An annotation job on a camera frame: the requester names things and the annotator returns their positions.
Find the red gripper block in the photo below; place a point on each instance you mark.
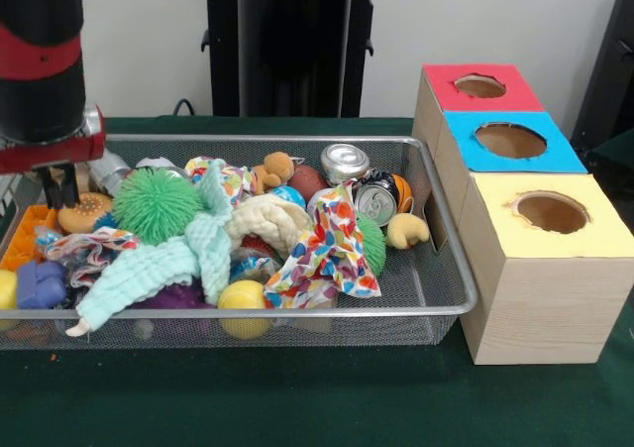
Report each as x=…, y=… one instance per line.
x=54, y=152

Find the large green spiky ball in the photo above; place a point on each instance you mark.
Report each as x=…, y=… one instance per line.
x=158, y=206

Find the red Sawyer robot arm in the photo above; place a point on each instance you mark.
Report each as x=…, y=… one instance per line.
x=39, y=70

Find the clear mesh bin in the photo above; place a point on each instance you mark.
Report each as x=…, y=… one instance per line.
x=436, y=278

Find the wooden box with three holes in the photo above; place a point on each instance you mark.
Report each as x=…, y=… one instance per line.
x=545, y=303

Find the toy burger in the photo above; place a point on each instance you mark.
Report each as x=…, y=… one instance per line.
x=84, y=214

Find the orange plastic grid tray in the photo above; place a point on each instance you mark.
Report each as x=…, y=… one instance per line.
x=25, y=239

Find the purple toy block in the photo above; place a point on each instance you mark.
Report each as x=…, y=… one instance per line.
x=42, y=286

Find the mint green knitted cloth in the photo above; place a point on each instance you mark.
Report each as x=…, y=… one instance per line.
x=148, y=263

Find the yellow ball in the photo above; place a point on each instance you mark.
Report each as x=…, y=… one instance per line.
x=6, y=291
x=240, y=296

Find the brown plush bear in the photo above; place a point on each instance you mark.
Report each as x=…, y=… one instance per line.
x=277, y=167

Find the colourful dotted cloth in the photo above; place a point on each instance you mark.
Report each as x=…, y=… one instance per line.
x=332, y=249

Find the silver drink can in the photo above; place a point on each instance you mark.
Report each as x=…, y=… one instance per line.
x=345, y=160

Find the dark green tablecloth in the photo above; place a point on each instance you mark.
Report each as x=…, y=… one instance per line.
x=297, y=397

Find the green covered side table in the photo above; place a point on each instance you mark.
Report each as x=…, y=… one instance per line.
x=616, y=154

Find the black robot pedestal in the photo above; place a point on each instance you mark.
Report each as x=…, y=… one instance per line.
x=277, y=45

